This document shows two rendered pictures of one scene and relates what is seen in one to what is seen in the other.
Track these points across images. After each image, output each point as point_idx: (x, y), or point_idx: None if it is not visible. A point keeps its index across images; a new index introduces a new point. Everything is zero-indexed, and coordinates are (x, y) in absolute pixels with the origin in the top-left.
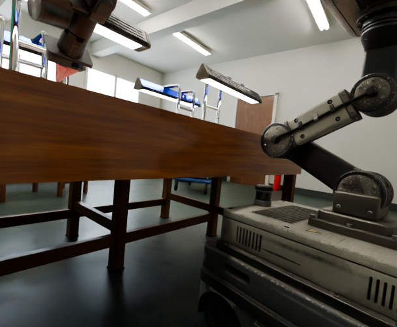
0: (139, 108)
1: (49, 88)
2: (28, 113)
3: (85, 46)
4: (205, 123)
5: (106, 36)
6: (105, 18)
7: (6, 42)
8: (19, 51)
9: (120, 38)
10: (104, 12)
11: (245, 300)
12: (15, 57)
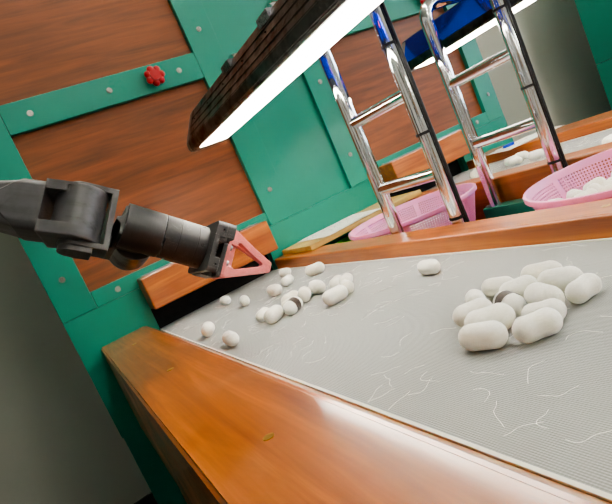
0: (147, 412)
1: (126, 385)
2: (139, 412)
3: (173, 255)
4: (216, 502)
5: (341, 35)
6: (95, 249)
7: (491, 14)
8: (528, 1)
9: (332, 27)
10: (78, 255)
11: None
12: (361, 156)
